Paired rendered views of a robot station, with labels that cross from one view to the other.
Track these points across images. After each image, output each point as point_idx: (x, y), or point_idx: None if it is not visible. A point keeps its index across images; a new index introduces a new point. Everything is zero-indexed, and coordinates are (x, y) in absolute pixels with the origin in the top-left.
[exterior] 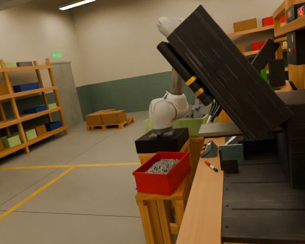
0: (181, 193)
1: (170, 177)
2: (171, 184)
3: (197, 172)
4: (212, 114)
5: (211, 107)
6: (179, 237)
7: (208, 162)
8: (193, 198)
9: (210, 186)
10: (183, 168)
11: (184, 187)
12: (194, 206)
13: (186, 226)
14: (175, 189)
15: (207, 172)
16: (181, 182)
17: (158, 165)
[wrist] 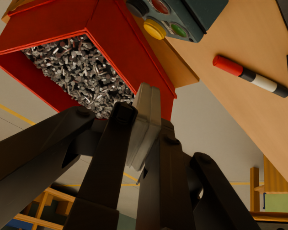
0: (193, 78)
1: (165, 112)
2: (168, 97)
3: (224, 101)
4: (141, 180)
5: (22, 204)
6: None
7: (233, 69)
8: (275, 154)
9: None
10: (131, 50)
11: (178, 59)
12: (287, 164)
13: None
14: (165, 72)
15: (256, 96)
16: (149, 45)
17: (74, 84)
